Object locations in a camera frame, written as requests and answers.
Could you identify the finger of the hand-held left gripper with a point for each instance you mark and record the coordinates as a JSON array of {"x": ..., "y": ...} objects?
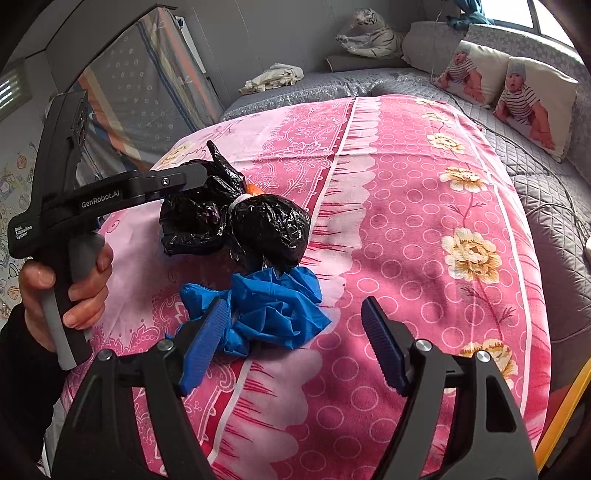
[{"x": 175, "y": 177}]

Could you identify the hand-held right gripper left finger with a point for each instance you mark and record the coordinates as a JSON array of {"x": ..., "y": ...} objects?
[{"x": 203, "y": 350}]

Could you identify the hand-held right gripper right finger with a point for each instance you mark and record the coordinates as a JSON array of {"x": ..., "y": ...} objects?
[{"x": 385, "y": 350}]

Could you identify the blue plastic glove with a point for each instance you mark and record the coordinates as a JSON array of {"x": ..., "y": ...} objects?
[{"x": 277, "y": 304}]

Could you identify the large black plastic bag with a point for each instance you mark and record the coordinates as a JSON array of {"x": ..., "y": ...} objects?
[{"x": 268, "y": 226}]

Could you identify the person's left forearm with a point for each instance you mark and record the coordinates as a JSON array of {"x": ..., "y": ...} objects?
[{"x": 23, "y": 392}]

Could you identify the person's left hand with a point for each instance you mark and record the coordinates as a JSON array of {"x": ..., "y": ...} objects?
[{"x": 34, "y": 295}]

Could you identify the patterned fabric panel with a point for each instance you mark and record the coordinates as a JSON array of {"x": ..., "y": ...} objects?
[{"x": 147, "y": 83}]

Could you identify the pink floral blanket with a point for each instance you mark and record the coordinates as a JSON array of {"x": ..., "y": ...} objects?
[{"x": 415, "y": 230}]

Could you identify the cream crumpled cloth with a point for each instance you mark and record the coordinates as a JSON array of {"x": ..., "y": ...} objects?
[{"x": 272, "y": 78}]

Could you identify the flat grey pillow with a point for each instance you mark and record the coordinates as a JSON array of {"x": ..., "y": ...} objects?
[{"x": 351, "y": 63}]

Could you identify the white tiger plush toy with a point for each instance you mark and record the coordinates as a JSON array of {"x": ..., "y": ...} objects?
[{"x": 369, "y": 37}]

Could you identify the baby print pillow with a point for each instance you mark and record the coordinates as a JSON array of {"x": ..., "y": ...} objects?
[
  {"x": 535, "y": 106},
  {"x": 471, "y": 69}
]

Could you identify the grey round pillow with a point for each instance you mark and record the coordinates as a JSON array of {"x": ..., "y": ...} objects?
[{"x": 431, "y": 46}]

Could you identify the grey patterned cushion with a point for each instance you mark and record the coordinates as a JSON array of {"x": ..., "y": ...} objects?
[{"x": 521, "y": 44}]

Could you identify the blue hanging cloth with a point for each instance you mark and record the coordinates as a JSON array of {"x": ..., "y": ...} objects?
[{"x": 468, "y": 14}]

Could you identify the window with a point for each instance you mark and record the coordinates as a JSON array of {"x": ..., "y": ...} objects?
[{"x": 549, "y": 18}]

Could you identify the cartoon printed wall cloth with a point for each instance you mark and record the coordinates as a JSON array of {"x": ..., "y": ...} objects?
[{"x": 11, "y": 184}]

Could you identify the wall vent grille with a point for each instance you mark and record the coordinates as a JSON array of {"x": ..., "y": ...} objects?
[{"x": 11, "y": 90}]

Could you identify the yellow bed frame edge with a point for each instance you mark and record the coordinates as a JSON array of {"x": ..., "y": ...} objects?
[{"x": 561, "y": 415}]

